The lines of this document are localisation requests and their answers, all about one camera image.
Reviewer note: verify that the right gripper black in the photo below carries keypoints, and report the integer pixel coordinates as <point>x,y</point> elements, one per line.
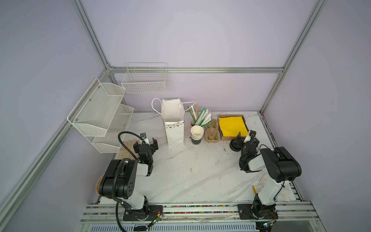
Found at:
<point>246,142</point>

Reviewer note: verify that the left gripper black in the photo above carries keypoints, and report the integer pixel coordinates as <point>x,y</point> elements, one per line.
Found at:
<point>145,147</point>

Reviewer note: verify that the stack of black lids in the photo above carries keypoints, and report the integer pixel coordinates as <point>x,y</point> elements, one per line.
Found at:
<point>236,144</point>

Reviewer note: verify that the stack of paper cups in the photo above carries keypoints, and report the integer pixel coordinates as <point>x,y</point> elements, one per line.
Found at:
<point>196,133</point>

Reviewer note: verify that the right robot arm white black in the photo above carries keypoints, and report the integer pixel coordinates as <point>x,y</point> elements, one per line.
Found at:
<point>281,167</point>

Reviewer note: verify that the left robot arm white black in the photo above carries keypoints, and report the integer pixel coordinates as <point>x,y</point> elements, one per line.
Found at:
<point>118,183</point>

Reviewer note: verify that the white paper takeout bag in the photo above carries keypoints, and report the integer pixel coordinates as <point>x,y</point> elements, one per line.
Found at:
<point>172,113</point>

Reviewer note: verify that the yellow napkin stack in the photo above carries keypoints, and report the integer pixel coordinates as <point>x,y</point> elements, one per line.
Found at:
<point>232,126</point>

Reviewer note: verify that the brown pulp cup carrier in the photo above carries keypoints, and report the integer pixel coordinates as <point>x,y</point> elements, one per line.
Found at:
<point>212,134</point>

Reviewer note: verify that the pink straw holder cup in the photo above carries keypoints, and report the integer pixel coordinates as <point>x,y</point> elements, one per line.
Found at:
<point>192,123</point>

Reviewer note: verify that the white mesh two-tier shelf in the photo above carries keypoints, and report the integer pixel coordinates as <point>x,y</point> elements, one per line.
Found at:
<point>100,116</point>

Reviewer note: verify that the brown bowl with greens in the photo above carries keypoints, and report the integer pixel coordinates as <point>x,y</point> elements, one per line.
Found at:
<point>98,184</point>

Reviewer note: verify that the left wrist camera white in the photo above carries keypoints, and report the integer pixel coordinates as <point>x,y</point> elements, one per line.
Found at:
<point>144,139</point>

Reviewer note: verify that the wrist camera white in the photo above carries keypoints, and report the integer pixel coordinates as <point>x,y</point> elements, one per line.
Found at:
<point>144,139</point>
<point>250,137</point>

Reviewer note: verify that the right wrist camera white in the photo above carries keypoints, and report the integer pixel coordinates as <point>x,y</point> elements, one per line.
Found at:
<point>250,137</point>

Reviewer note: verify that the yellow handled tool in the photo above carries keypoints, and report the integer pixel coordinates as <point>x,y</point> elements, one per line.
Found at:
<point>254,190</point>

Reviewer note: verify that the white wire basket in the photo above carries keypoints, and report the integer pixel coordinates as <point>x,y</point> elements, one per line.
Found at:
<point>145,77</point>

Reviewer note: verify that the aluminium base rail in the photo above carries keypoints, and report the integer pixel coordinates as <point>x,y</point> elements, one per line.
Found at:
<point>216,217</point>

